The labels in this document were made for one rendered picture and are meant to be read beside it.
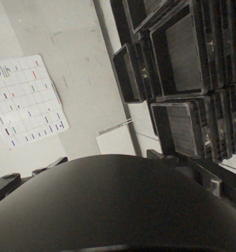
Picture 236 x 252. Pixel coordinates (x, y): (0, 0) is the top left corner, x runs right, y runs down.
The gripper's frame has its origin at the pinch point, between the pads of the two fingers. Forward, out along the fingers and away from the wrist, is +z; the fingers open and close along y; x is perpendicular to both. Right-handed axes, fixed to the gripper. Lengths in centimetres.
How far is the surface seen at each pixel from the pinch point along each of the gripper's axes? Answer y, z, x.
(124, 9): 21, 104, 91
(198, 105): 43, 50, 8
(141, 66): 26, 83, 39
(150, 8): 28, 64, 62
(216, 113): 54, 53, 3
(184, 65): 47, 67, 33
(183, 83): 49, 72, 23
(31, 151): -120, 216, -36
